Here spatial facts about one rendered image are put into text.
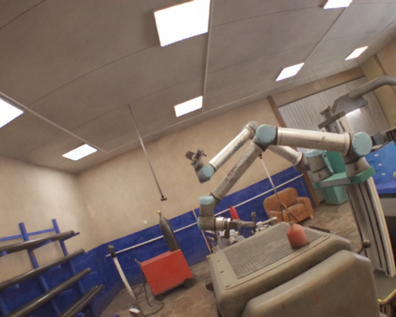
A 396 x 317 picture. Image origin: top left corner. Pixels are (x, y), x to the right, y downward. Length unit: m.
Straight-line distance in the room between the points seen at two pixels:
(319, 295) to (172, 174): 5.56
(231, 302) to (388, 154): 2.66
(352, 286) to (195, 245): 5.52
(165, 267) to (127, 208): 2.21
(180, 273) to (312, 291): 4.18
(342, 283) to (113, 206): 5.99
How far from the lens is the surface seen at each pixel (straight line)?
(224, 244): 2.51
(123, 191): 6.28
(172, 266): 4.73
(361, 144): 1.51
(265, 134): 1.40
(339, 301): 0.81
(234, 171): 1.56
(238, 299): 0.78
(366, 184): 1.96
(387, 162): 3.07
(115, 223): 6.40
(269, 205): 6.03
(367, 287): 0.87
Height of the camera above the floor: 1.65
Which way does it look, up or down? 8 degrees up
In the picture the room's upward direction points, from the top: 23 degrees counter-clockwise
